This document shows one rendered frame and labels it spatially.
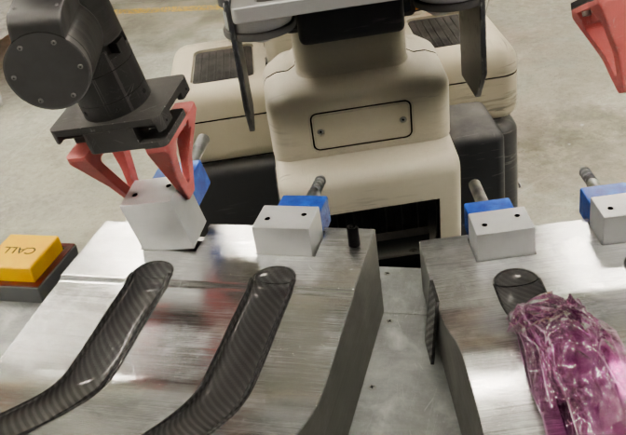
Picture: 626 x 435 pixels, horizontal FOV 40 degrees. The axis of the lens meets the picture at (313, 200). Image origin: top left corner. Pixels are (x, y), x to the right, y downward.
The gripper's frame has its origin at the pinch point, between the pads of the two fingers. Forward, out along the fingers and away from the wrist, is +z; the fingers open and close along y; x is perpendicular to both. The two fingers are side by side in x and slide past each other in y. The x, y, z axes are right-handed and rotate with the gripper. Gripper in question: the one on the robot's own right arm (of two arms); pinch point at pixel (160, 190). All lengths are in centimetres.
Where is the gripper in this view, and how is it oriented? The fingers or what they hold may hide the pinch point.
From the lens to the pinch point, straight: 75.2
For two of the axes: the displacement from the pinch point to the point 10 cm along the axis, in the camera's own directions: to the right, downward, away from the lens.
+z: 2.8, 7.7, 5.7
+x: 2.2, -6.3, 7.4
